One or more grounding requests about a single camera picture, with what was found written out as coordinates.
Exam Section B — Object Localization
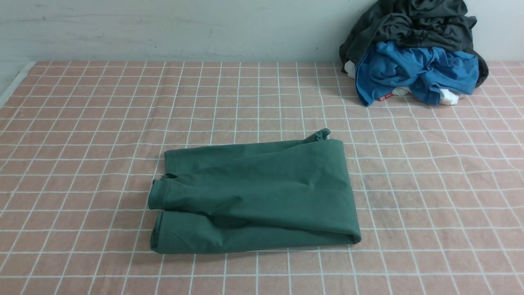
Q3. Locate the green long-sleeved shirt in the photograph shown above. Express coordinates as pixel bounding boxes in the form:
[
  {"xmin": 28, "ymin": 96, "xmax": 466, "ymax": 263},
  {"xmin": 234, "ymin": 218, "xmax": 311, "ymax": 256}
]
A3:
[{"xmin": 148, "ymin": 129, "xmax": 362, "ymax": 254}]

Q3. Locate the blue shirt in pile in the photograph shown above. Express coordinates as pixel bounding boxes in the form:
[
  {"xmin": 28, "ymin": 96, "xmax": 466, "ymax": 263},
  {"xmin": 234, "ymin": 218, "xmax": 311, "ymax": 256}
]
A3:
[{"xmin": 355, "ymin": 41, "xmax": 479, "ymax": 106}]

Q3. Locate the pink checkered table cloth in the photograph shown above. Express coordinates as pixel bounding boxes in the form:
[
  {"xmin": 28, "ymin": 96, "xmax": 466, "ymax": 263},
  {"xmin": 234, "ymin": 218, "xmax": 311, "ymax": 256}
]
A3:
[{"xmin": 0, "ymin": 61, "xmax": 524, "ymax": 295}]

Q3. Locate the dark grey garment in pile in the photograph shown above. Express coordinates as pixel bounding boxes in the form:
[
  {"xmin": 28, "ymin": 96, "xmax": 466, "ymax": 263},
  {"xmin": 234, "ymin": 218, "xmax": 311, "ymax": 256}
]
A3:
[{"xmin": 339, "ymin": 0, "xmax": 490, "ymax": 86}]

